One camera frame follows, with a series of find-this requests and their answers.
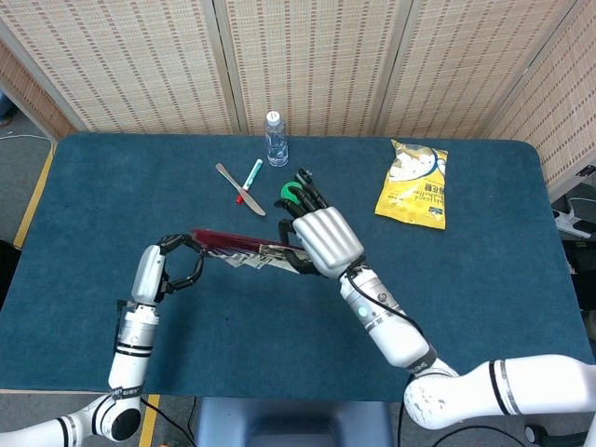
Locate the black equipment beside table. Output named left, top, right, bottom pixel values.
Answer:
left=570, top=237, right=596, bottom=327

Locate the white power strip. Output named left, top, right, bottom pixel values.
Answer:
left=552, top=207, right=596, bottom=239

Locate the green foam ball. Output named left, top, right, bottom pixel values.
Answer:
left=279, top=182, right=304, bottom=206

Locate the yellow snack bag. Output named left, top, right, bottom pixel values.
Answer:
left=374, top=138, right=450, bottom=231

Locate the woven bamboo screen panel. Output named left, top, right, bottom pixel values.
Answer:
left=0, top=39, right=75, bottom=141
left=0, top=0, right=241, bottom=136
left=483, top=20, right=596, bottom=196
left=374, top=0, right=576, bottom=140
left=213, top=0, right=413, bottom=138

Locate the white green marker red cap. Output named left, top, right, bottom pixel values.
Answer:
left=235, top=158, right=264, bottom=206

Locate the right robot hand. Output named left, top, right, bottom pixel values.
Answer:
left=274, top=179, right=366, bottom=280

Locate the red ribbed paper folding fan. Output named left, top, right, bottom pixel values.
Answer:
left=190, top=227, right=311, bottom=276

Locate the white floor cable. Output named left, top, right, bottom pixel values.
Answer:
left=0, top=133, right=53, bottom=162

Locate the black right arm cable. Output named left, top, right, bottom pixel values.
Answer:
left=346, top=264, right=425, bottom=447

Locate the metal butter knife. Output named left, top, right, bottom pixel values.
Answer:
left=215, top=162, right=267, bottom=217

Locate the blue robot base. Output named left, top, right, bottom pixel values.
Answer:
left=193, top=398, right=395, bottom=447

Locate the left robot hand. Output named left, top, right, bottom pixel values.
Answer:
left=130, top=234, right=206, bottom=307

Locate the clear plastic water bottle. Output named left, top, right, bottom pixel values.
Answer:
left=264, top=110, right=290, bottom=168

